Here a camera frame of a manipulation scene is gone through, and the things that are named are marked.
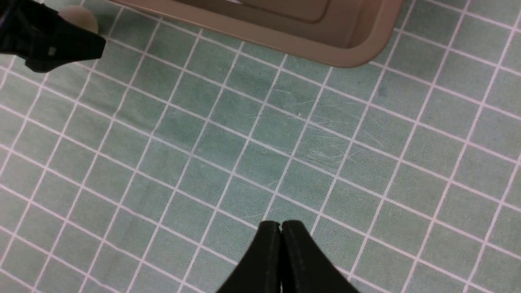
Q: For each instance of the white ping-pong ball near bin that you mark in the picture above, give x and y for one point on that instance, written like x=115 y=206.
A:
x=81 y=17

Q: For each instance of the green checkered tablecloth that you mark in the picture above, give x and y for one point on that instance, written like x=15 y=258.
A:
x=150 y=169

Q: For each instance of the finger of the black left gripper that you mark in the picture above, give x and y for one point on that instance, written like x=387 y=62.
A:
x=45 y=41

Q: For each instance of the olive green plastic bin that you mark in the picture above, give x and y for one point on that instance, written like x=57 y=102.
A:
x=337 y=33

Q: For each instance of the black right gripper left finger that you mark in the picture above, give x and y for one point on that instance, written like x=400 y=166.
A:
x=258 y=270

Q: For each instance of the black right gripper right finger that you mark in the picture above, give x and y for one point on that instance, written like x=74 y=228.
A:
x=304 y=267

